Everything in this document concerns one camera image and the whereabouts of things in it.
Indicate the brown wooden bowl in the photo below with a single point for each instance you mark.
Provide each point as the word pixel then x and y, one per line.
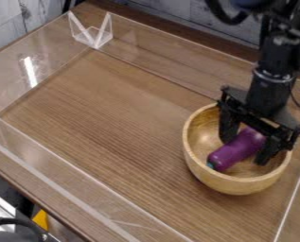
pixel 245 178

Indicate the clear acrylic barrier wall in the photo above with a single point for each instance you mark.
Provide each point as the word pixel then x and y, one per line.
pixel 77 199

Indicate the clear acrylic corner bracket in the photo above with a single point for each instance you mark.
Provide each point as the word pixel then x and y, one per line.
pixel 93 36

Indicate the purple toy eggplant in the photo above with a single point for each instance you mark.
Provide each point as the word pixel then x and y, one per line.
pixel 244 146

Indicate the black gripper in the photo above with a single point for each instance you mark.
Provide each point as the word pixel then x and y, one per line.
pixel 260 108

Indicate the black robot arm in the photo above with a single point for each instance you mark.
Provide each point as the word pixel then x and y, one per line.
pixel 280 33

